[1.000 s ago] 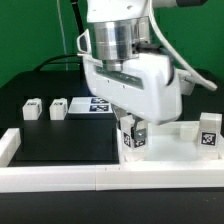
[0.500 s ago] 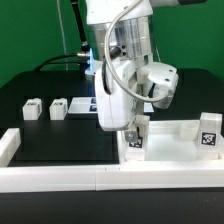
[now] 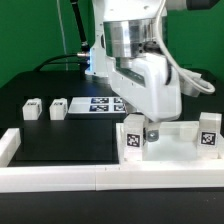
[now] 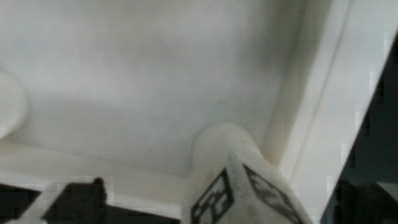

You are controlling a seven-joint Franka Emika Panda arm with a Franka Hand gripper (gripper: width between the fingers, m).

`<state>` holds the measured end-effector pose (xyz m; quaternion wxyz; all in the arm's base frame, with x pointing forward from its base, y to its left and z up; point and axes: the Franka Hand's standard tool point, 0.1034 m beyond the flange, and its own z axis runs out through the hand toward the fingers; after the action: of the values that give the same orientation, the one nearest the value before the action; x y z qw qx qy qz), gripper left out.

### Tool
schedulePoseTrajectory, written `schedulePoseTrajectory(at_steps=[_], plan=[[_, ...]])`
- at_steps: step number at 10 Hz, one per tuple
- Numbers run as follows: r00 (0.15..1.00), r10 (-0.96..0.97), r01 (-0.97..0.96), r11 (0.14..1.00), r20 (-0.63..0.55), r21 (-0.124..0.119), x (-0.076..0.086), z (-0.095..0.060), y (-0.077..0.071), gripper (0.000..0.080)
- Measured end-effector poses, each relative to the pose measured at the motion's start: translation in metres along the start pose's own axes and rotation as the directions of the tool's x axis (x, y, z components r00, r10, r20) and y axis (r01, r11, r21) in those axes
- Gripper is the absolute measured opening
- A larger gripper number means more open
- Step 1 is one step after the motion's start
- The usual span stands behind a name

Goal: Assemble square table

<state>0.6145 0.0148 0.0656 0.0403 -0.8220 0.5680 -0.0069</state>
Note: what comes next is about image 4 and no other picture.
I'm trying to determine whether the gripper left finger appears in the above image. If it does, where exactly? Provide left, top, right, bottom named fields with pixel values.
left=15, top=177, right=118, bottom=224

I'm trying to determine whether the white square tabletop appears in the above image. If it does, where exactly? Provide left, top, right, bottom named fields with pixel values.
left=0, top=0, right=398, bottom=224

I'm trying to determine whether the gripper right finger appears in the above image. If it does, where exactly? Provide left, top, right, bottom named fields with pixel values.
left=331, top=179, right=398, bottom=224

